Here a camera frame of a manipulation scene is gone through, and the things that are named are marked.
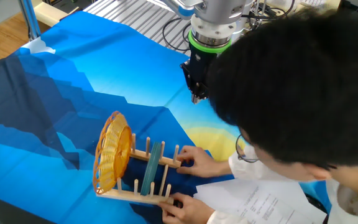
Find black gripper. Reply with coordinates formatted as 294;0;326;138
180;48;219;105

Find black haired person's head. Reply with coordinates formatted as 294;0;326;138
206;9;358;200

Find wooden dish rack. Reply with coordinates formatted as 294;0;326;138
96;133;181;206

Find white shirt torso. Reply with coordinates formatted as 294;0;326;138
324;179;358;224

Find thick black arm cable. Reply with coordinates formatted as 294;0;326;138
241;0;295;19

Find person's right hand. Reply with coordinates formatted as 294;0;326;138
175;145;222;179

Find cream coloured bench edge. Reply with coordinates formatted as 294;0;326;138
33;1;71;28

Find dark green round plate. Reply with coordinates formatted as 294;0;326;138
140;142;163;197

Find thin frame eyeglasses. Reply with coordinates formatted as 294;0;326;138
235;133;260;164

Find white sleeved right forearm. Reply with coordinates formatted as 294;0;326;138
218;144;279;184

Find white sleeved left forearm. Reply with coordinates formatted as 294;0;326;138
206;210;245;224

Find blue mountain print tablecloth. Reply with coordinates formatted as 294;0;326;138
0;11;332;224

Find person's left hand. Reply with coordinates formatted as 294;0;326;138
158;192;216;224

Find stack of printed white papers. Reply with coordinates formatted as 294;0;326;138
193;177;328;224

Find orange woven plastic dish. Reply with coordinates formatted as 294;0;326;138
92;111;133;195

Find black looped cable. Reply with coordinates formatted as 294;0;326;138
162;17;194;52

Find blue metal frame pole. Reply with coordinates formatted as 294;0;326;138
19;0;42;41

